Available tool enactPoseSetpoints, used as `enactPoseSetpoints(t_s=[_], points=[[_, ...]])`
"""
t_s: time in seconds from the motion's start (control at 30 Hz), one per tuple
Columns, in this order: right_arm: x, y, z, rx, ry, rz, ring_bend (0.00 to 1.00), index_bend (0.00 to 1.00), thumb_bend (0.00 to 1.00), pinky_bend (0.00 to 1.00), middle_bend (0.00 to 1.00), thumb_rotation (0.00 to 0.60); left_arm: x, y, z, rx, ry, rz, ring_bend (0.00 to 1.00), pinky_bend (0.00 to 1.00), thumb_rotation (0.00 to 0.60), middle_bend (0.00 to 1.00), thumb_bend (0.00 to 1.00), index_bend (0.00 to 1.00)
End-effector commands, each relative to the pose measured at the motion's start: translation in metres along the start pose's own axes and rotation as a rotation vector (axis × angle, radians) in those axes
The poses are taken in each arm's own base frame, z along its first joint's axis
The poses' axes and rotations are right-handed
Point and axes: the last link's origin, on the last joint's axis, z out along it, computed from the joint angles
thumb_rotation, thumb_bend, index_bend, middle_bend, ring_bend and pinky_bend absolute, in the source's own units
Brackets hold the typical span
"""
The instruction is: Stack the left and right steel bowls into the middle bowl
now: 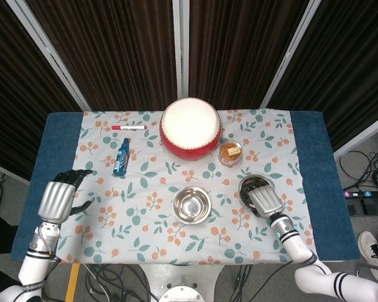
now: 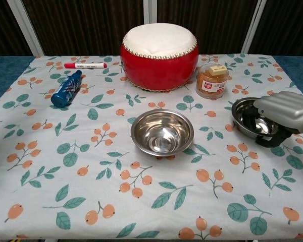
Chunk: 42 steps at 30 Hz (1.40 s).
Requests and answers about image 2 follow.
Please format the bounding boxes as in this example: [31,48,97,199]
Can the red white marker pen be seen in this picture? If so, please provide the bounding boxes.
[64,62,108,69]

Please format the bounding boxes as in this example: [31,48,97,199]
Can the dark brown partition panel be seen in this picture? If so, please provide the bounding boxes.
[252,0,303,57]
[0,0,33,60]
[156,0,258,55]
[22,0,144,56]

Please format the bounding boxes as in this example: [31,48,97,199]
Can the stainless steel bowl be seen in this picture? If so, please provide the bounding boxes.
[130,109,194,154]
[231,97,285,140]

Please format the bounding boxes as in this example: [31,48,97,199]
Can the floral white tablecloth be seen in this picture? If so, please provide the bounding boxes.
[0,53,303,240]

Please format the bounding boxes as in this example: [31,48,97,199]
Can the clear plastic jar orange contents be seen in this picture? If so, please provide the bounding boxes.
[195,64,230,99]

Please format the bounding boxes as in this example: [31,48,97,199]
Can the red drum white skin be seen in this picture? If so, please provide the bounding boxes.
[120,24,200,92]

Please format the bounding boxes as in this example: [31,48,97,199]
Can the white partition frame post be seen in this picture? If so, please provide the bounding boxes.
[141,0,159,26]
[6,0,45,56]
[242,0,267,54]

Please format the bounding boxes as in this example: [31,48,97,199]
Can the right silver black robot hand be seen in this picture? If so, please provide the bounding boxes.
[242,91,303,148]

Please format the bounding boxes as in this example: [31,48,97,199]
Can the blue spray bottle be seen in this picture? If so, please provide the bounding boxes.
[50,70,83,108]

